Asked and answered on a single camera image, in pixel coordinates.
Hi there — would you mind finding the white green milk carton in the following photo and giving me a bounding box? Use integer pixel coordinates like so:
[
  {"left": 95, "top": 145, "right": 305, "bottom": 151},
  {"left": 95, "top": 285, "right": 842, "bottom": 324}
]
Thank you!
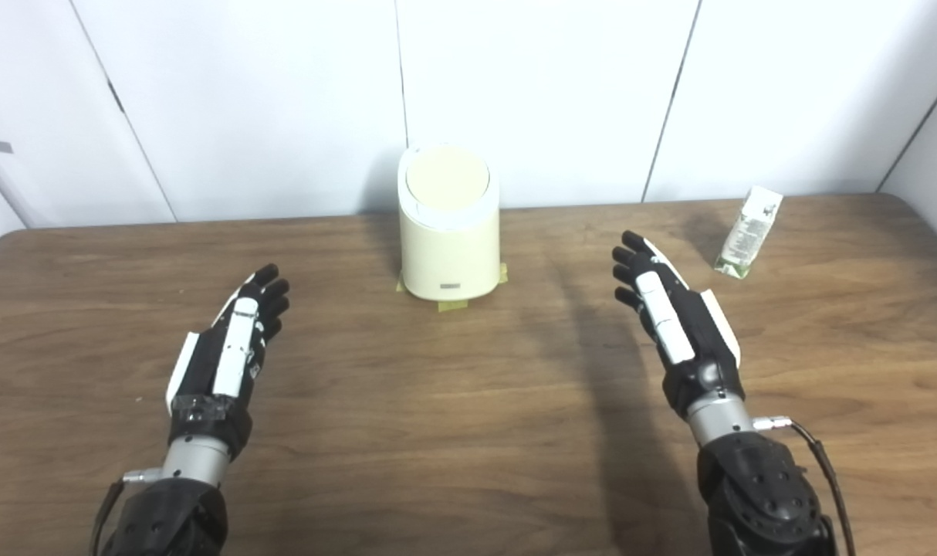
[{"left": 713, "top": 186, "right": 784, "bottom": 280}]

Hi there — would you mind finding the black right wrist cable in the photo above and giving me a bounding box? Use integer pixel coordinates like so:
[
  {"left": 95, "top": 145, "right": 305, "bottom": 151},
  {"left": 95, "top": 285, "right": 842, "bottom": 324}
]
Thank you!
[{"left": 753, "top": 415, "right": 857, "bottom": 556}]

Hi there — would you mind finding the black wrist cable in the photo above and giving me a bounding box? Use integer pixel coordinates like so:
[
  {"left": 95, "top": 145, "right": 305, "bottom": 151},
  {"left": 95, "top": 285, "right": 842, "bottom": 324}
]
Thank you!
[
  {"left": 753, "top": 415, "right": 857, "bottom": 556},
  {"left": 90, "top": 470, "right": 164, "bottom": 556}
]

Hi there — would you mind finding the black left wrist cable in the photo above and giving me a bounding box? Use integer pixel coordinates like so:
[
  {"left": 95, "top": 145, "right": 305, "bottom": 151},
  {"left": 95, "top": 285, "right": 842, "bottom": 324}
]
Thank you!
[{"left": 90, "top": 470, "right": 164, "bottom": 556}]

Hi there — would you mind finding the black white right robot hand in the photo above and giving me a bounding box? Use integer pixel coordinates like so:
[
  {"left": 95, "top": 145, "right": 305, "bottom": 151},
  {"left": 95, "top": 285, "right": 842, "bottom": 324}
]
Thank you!
[{"left": 612, "top": 230, "right": 746, "bottom": 422}]

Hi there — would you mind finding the round cream bin lid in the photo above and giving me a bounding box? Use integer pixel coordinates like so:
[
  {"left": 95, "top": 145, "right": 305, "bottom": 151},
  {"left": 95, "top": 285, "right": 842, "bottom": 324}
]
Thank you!
[{"left": 405, "top": 148, "right": 491, "bottom": 211}]

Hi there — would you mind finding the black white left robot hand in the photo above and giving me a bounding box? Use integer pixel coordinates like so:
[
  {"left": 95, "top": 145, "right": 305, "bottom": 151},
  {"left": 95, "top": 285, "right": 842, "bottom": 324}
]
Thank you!
[{"left": 165, "top": 263, "right": 291, "bottom": 462}]

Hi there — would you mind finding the cream-colored bin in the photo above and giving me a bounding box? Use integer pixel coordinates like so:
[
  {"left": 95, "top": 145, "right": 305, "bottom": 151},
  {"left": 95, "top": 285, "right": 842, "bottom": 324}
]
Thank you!
[{"left": 397, "top": 143, "right": 502, "bottom": 302}]

